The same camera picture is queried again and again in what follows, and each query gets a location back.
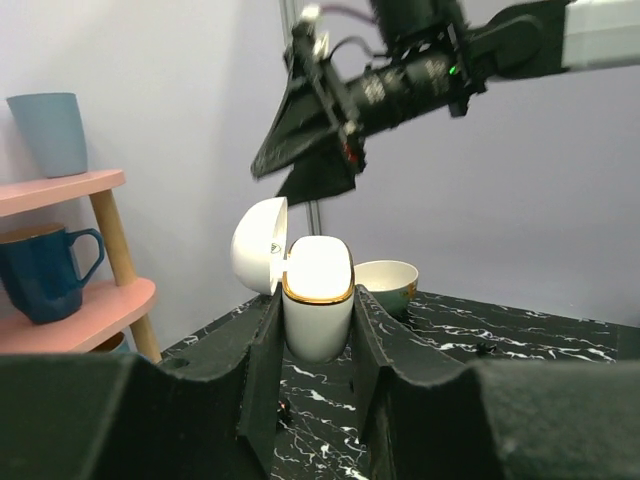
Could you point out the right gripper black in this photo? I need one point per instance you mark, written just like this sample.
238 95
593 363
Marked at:
316 129

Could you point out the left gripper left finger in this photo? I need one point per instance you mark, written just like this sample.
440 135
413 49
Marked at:
208 412

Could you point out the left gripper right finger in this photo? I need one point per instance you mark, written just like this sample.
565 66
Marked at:
424 415

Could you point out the white earbud charging case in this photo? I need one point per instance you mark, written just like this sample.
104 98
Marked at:
313 277

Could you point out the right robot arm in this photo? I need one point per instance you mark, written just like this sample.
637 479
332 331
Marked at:
433 59

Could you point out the light blue butterfly mug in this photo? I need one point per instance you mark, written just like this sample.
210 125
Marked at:
116 344

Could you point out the small black clip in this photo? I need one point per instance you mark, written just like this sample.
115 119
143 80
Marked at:
484 348

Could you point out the pink three-tier shelf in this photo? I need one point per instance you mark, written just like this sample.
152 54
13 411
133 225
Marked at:
107 307

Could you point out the cream bowl green outside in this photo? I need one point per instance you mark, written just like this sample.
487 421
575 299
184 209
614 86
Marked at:
393 283

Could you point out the dark blue mug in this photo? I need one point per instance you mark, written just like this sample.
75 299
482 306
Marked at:
39 271

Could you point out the right light blue cup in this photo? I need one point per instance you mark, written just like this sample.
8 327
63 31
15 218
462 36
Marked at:
51 126

